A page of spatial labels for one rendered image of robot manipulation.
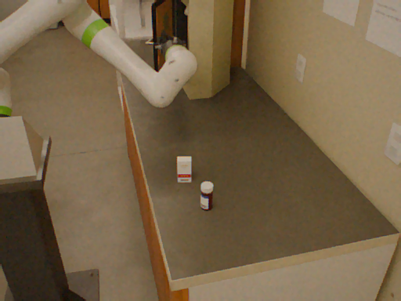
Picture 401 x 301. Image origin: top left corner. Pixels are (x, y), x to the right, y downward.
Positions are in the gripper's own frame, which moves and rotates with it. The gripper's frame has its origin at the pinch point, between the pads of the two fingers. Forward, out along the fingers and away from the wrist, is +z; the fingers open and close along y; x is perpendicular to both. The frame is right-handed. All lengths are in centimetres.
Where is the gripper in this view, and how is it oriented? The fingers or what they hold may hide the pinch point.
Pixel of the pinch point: (164, 36)
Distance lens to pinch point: 177.1
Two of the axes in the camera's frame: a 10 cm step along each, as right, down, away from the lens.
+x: -0.2, 8.4, 5.4
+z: -2.6, -5.2, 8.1
